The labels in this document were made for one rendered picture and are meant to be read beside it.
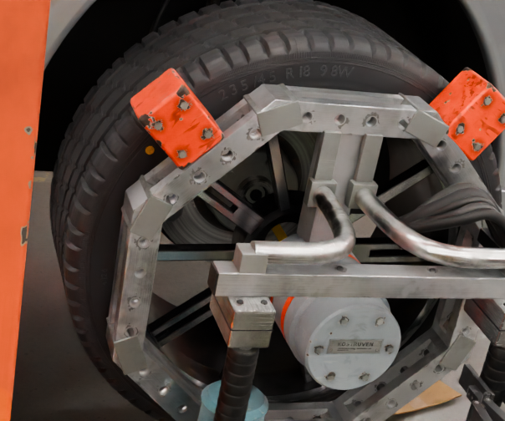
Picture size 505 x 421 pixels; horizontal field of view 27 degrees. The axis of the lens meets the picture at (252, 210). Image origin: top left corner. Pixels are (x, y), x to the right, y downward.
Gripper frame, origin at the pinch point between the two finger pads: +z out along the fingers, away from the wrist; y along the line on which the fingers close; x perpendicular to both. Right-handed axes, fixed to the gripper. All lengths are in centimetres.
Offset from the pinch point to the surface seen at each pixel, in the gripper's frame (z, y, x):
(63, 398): 115, -32, -83
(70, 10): 46, -50, 31
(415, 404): 107, 59, -81
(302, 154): 56, -8, 8
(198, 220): 56, -24, -5
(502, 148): 46, 22, 15
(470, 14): 46, 10, 36
